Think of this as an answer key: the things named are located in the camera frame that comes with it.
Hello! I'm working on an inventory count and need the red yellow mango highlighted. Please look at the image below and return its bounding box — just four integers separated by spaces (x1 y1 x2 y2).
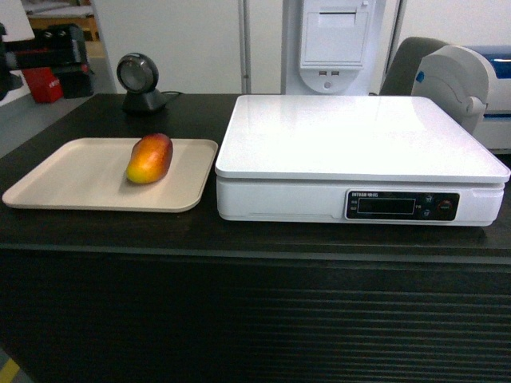
125 133 173 184

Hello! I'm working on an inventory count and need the white checkout scale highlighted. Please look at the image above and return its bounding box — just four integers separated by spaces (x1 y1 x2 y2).
216 95 510 227

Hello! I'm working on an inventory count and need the black checkout counter cabinet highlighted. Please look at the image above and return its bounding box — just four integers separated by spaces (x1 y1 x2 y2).
0 93 511 383

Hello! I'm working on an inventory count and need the white receipt printer kiosk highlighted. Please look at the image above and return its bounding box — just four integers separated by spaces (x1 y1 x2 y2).
281 0 401 96

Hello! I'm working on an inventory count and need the beige plastic tray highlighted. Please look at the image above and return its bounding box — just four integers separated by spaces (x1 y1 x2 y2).
2 138 218 213

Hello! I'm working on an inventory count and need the black round barcode scanner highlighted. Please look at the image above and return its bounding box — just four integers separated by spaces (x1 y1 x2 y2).
117 53 167 115

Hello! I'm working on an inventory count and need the grey office chair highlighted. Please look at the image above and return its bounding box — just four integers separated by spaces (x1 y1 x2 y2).
379 37 447 96

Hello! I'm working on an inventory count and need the red fire extinguisher box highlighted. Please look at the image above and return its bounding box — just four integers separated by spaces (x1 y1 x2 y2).
22 67 63 104

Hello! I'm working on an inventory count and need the grey white label printer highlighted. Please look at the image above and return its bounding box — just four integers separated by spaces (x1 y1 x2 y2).
412 45 510 154

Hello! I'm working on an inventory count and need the black equipment stack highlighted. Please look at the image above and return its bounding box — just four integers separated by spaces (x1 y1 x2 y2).
1 24 93 99

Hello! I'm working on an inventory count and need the white vertical partition post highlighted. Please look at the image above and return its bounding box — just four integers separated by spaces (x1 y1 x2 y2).
238 0 252 94

